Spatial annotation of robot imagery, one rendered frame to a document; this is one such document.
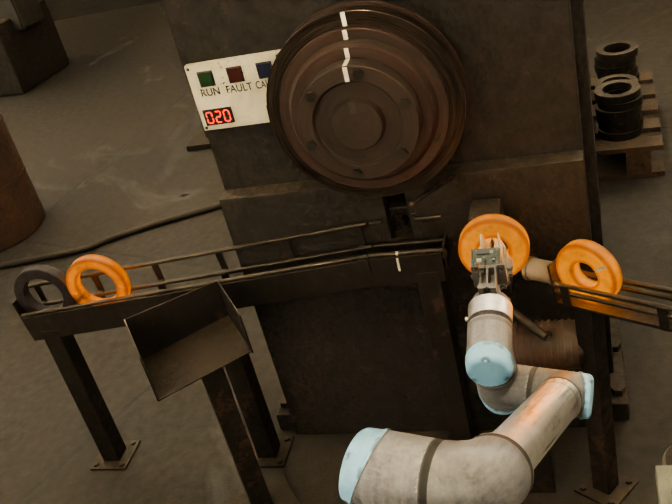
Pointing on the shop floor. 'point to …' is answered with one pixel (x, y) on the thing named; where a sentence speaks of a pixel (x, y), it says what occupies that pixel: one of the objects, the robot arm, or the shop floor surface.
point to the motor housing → (544, 473)
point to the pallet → (624, 113)
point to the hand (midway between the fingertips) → (492, 239)
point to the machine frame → (343, 340)
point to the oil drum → (16, 195)
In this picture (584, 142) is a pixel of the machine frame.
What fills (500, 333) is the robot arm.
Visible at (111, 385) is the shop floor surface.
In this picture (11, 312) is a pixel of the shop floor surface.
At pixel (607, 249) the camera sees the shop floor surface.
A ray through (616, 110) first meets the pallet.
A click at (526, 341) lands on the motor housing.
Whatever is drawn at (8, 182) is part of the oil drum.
